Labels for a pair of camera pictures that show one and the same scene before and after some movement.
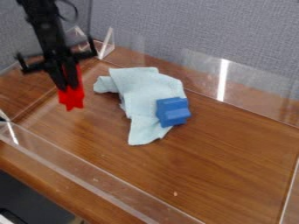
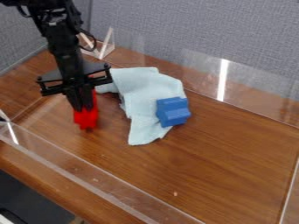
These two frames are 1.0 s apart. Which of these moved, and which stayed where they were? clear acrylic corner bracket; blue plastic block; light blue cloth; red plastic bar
Moved: red plastic bar
Stayed: clear acrylic corner bracket; light blue cloth; blue plastic block
